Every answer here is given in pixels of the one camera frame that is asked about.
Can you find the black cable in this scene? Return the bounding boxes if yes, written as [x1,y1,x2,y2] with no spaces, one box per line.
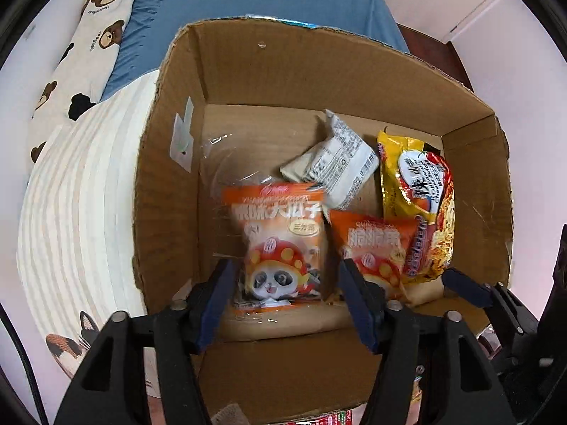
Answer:
[0,305,49,425]

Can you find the striped cat print blanket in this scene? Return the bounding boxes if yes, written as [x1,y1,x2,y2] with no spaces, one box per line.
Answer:
[17,71,162,381]

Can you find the small orange snack packet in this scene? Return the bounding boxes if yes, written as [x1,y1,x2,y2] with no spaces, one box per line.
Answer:
[328,210,419,306]

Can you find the bear print pillow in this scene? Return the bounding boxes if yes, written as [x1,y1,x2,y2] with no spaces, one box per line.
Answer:
[27,0,136,164]

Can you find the yellow noodle snack packet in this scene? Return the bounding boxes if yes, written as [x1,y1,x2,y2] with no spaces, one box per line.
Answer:
[376,128,457,284]

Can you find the large orange panda snack packet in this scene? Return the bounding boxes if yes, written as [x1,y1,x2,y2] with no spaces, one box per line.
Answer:
[221,181,331,311]

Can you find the clear plastic wrapper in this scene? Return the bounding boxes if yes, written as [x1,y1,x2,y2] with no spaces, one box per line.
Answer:
[201,135,284,196]

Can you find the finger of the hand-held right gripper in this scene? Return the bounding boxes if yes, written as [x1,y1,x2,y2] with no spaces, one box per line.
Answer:
[442,267,539,364]

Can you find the cardboard box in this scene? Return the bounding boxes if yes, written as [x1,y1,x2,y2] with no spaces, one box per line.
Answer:
[132,15,515,425]

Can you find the white snack packet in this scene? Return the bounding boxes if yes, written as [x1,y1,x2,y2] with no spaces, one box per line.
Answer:
[279,108,379,211]

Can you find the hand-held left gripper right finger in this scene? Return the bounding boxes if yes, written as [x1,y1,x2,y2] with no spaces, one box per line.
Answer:
[337,257,517,425]

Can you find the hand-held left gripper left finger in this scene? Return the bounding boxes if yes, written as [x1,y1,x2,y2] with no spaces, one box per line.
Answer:
[53,259,237,425]

